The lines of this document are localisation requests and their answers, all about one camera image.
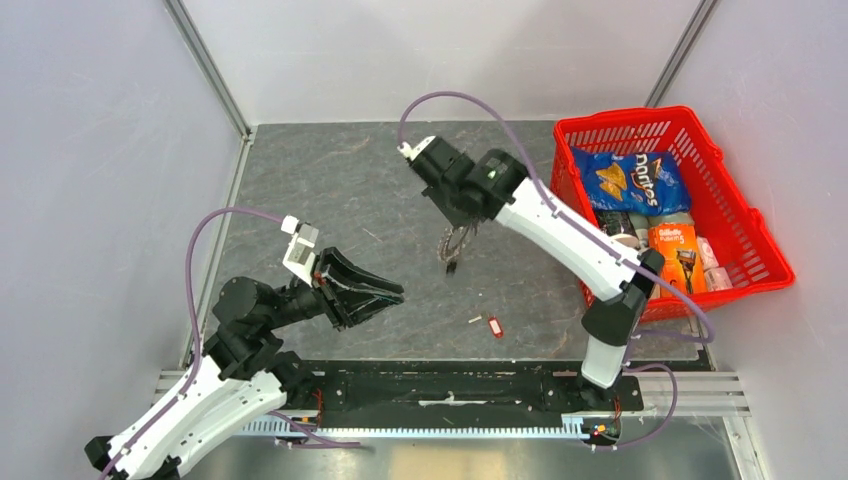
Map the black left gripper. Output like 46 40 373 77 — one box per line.
263 244 406 329

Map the steel disc with keyrings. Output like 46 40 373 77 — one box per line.
437 223 479 277

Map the red key tag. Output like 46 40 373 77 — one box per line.
487 316 504 339

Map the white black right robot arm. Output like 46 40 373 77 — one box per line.
398 136 663 409

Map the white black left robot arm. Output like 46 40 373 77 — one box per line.
84 247 404 479

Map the blue Doritos chip bag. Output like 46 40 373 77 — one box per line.
570 147 692 217

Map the orange Gillette razor box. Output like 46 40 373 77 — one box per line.
648 223 708 296

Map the red plastic basket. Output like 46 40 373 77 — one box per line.
551 106 796 322

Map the pink white small packet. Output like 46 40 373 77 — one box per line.
697 237 733 292

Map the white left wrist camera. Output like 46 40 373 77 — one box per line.
281 215 319 284

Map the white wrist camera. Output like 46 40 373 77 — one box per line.
397 136 437 163
281 215 319 284

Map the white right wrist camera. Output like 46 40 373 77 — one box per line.
397 136 437 163

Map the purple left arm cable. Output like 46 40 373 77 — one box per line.
95 206 363 480

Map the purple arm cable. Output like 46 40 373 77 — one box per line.
397 91 717 452
95 206 363 480

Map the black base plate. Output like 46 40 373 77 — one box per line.
285 360 645 429

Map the slotted cable duct rail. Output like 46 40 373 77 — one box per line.
234 415 590 440

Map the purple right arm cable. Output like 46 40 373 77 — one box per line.
397 91 717 452

